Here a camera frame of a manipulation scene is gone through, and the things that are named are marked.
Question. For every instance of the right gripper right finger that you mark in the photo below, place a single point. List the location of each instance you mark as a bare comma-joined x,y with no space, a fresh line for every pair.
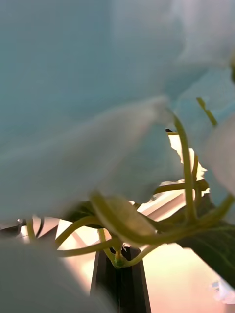
133,288

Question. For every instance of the pale blue flower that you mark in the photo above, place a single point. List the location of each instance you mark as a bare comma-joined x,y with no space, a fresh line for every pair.
73,97

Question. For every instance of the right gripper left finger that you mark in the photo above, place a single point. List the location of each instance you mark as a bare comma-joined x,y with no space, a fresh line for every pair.
107,281

